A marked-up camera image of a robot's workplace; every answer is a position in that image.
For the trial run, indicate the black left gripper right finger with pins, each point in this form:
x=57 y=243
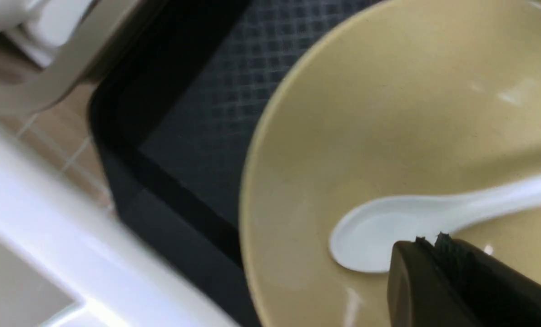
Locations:
x=489 y=292

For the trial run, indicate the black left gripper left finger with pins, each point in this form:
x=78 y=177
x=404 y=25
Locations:
x=418 y=294

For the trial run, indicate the yellow noodle bowl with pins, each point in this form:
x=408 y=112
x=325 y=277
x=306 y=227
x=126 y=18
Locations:
x=407 y=97

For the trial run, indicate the white soup spoon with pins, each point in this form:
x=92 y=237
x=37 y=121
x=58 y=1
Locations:
x=362 y=240

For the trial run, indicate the pile of white spoons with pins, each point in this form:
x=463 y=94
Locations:
x=39 y=28

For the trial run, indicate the black serving tray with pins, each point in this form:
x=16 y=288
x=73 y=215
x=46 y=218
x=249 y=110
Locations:
x=173 y=121

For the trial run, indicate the brown plastic spoon bin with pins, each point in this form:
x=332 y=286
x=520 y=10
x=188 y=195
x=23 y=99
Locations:
x=108 y=29

